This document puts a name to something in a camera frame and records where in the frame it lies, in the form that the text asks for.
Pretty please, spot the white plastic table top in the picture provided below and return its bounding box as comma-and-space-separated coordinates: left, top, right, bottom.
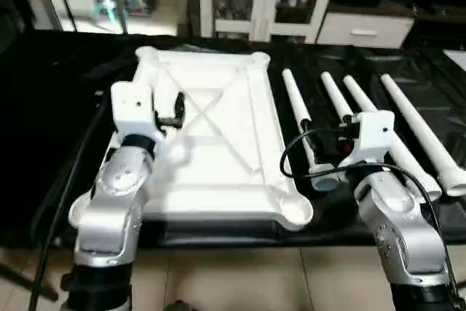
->
95, 47, 315, 234

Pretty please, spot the white plastic table leg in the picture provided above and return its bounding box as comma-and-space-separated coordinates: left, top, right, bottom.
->
379, 74, 466, 197
282, 68, 344, 192
321, 71, 358, 125
343, 75, 443, 202

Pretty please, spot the white drawer unit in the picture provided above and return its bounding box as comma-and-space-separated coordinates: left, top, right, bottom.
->
315, 10, 415, 50

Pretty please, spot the black work mat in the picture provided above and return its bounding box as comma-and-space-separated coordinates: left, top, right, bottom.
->
0, 31, 466, 248

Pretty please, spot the black tripod leg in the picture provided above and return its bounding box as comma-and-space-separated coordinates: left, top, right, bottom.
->
0, 263, 60, 302

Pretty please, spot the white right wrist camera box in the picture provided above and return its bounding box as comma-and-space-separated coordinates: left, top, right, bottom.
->
349, 110, 397, 168

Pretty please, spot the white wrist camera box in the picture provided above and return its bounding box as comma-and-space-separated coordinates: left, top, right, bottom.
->
349, 110, 397, 168
110, 81, 165, 145

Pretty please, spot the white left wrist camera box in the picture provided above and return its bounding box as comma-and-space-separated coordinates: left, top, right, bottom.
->
110, 81, 165, 145

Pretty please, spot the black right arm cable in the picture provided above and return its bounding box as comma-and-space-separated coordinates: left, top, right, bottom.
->
280, 127, 466, 299

